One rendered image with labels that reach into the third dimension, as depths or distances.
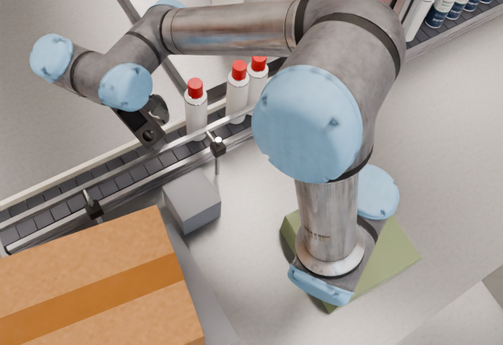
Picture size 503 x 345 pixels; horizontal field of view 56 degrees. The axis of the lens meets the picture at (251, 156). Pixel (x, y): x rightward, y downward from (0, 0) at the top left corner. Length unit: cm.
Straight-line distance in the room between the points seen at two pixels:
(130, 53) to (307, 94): 40
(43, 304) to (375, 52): 62
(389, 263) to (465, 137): 50
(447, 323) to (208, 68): 86
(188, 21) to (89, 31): 79
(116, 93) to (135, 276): 30
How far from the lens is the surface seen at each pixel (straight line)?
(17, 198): 116
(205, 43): 73
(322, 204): 62
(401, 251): 112
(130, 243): 84
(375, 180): 90
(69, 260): 85
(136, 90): 76
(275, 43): 65
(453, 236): 129
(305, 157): 50
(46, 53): 83
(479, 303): 126
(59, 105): 137
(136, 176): 116
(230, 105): 116
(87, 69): 79
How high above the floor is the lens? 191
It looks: 60 degrees down
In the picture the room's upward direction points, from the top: 9 degrees clockwise
